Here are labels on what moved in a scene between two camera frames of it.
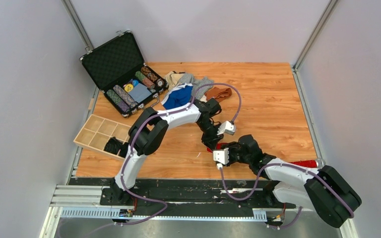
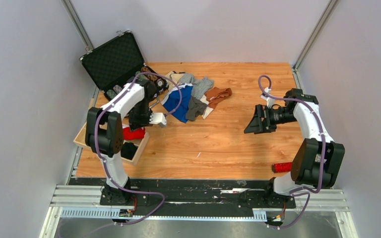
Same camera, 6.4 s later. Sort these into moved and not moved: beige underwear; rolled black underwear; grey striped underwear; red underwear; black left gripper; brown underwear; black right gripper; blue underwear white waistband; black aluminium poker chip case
Moved: black right gripper; black left gripper; red underwear
Not moved: blue underwear white waistband; brown underwear; grey striped underwear; beige underwear; black aluminium poker chip case; rolled black underwear
